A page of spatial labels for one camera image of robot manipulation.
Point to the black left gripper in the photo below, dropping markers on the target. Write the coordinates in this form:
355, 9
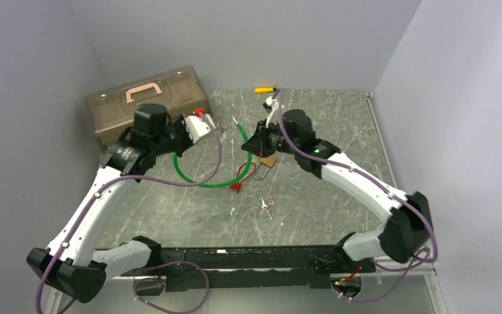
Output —
180, 123

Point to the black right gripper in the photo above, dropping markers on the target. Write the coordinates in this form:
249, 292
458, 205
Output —
258, 144

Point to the green cable lock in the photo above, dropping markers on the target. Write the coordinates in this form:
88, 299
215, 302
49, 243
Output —
183, 176

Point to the brass padlock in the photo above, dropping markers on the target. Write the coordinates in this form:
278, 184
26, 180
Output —
264, 165

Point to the bunch of small keys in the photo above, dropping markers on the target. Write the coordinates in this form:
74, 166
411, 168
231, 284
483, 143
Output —
267, 205

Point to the red cable padlock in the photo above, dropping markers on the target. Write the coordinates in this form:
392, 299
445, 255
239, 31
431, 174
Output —
235, 187

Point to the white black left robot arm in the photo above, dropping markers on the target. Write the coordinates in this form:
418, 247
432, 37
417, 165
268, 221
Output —
71, 263

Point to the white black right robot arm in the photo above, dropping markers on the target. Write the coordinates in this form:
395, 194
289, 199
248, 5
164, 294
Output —
406, 220

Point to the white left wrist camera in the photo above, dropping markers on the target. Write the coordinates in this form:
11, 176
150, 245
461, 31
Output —
198, 125

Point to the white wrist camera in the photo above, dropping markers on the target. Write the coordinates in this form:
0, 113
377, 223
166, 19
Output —
272, 106
198, 125

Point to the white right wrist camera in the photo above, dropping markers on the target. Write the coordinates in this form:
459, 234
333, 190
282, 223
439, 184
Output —
272, 106

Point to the yellow handled screwdriver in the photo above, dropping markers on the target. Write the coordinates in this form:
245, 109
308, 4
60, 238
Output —
265, 90

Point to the brown translucent toolbox pink handle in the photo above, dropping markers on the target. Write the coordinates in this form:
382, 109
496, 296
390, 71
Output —
113, 109

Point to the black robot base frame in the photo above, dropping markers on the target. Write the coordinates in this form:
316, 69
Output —
313, 266

